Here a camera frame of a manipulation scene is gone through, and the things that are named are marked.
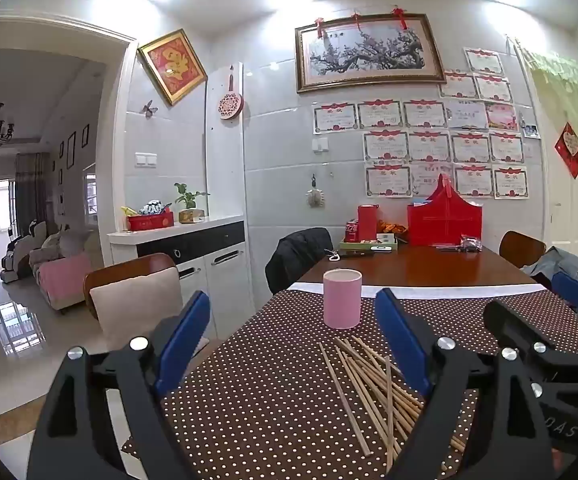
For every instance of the wooden dining chair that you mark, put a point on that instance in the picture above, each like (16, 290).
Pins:
(519, 247)
(119, 267)

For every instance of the pink cup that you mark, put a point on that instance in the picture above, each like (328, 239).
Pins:
(341, 305)

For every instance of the tall dark picture frame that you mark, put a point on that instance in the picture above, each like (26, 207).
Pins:
(70, 150)

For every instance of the black white patterned object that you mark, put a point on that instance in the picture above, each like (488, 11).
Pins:
(154, 207)

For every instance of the red gift bag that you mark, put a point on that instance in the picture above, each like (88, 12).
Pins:
(444, 222)

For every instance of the small potted plant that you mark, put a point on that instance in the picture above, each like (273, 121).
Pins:
(189, 200)

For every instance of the green door curtain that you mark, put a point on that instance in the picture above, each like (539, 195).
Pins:
(564, 135)

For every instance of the group of wooden chopsticks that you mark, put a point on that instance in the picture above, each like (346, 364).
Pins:
(376, 382)

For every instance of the red diamond door decoration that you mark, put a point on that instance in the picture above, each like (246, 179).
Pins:
(570, 147)

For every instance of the dark window curtain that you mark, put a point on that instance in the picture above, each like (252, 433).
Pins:
(31, 190)

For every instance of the white wall socket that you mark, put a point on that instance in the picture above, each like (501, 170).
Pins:
(320, 144)

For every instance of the red tin box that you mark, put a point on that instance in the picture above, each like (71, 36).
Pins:
(151, 221)

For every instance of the small white device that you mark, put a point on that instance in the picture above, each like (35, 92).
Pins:
(381, 249)

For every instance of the grey massage chair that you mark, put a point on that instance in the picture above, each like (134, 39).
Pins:
(19, 255)

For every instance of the round red wall ornament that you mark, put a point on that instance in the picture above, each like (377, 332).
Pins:
(230, 105)

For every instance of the white table cloth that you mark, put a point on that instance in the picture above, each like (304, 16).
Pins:
(469, 289)

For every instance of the orange snack packets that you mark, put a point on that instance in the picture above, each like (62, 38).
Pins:
(391, 227)

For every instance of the dark clear packets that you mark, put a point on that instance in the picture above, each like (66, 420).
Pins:
(470, 242)

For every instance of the dark pens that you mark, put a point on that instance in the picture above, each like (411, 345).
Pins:
(449, 247)

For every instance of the small wall photo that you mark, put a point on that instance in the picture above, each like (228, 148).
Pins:
(531, 131)

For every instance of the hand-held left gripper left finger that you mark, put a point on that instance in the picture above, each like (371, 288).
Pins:
(181, 340)

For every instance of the small dark picture frame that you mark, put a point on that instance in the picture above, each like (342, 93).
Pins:
(85, 135)

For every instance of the pink blanket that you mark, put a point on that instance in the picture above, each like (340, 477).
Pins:
(64, 277)

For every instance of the red soda can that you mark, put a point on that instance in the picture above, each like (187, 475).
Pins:
(351, 232)

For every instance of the group of wall certificates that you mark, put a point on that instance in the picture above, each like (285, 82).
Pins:
(384, 115)

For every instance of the white light switch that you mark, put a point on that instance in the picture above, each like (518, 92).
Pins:
(146, 159)

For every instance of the tall red box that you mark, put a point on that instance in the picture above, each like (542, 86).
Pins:
(367, 222)

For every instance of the beige chair cushion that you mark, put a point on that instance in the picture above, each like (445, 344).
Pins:
(134, 305)

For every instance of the butterfly wall decal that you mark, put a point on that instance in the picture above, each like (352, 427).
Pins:
(149, 107)

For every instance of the yellow green packet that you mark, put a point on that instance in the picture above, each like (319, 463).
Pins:
(130, 211)

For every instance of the hanging white ornament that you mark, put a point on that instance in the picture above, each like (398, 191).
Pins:
(315, 197)

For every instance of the green tray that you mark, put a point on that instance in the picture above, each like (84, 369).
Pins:
(359, 246)

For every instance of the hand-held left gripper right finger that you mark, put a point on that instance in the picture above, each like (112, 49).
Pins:
(404, 340)

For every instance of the framed plum blossom painting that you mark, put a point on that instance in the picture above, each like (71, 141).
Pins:
(369, 52)

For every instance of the red gold diamond framed picture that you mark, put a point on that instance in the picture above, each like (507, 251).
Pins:
(171, 65)

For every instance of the white black sideboard cabinet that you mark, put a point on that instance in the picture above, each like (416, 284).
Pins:
(194, 250)

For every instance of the brown polka dot tablecloth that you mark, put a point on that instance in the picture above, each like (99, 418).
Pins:
(269, 410)

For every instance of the black jacket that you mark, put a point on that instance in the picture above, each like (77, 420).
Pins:
(296, 260)

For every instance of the beige sofa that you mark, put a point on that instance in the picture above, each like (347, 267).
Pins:
(64, 245)

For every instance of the grey blue jacket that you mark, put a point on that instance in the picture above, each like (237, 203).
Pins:
(559, 262)

